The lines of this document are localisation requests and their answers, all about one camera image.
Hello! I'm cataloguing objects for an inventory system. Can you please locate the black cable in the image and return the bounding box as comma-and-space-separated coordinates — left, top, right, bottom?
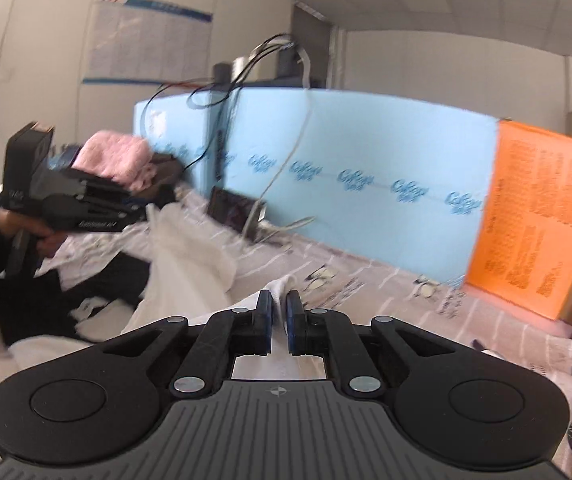
143, 34, 298, 182

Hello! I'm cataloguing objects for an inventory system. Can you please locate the brown folded garment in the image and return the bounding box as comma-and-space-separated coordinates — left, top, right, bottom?
133, 152, 183, 197

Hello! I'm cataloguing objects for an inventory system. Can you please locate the grey door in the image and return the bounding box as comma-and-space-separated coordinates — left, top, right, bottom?
291, 4, 333, 89

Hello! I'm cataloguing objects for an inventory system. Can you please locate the printed cartoon bed sheet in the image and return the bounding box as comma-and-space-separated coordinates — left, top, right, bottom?
0, 180, 572, 480

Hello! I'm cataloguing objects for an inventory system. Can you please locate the white garment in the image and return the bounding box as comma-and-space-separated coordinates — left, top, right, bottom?
8, 202, 327, 381

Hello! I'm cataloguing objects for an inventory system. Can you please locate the large light blue foam board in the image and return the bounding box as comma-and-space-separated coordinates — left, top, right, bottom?
228, 85, 500, 292

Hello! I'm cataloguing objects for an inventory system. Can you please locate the long white cable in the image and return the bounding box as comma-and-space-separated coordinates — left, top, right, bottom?
243, 47, 318, 233

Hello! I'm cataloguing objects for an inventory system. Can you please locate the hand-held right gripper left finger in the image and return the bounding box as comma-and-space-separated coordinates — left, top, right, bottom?
116, 289, 274, 400

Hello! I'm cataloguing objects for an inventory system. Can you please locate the small light blue foam board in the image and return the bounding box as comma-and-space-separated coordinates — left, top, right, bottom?
133, 91, 228, 197

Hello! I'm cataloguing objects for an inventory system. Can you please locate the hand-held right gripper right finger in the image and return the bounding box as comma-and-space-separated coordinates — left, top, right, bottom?
286, 289, 459, 399

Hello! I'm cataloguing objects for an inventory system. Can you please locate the black garment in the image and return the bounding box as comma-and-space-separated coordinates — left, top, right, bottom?
0, 251, 153, 347

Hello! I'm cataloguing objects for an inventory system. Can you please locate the pink knitted sweater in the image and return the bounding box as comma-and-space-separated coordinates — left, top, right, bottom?
72, 130, 156, 193

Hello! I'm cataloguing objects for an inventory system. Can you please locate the short white plug cable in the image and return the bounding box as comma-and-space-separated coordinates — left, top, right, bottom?
246, 216, 317, 242

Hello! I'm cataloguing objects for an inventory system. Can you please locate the person's left hand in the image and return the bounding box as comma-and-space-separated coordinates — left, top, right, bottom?
0, 207, 64, 259

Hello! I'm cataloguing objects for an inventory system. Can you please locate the orange printed paper sheet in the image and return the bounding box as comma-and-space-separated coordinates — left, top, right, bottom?
465, 119, 572, 322

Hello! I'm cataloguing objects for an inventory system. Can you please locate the wall poster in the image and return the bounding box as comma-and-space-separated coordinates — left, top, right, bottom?
82, 0, 215, 86

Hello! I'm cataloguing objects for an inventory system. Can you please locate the black rectangular device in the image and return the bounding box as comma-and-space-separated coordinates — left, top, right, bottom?
207, 186, 267, 244

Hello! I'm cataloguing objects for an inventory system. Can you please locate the black power adapter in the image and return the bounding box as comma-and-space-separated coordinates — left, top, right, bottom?
276, 42, 305, 79

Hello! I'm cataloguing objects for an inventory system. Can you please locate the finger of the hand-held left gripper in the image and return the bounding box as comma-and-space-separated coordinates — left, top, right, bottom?
111, 187, 177, 227
82, 168, 139, 197

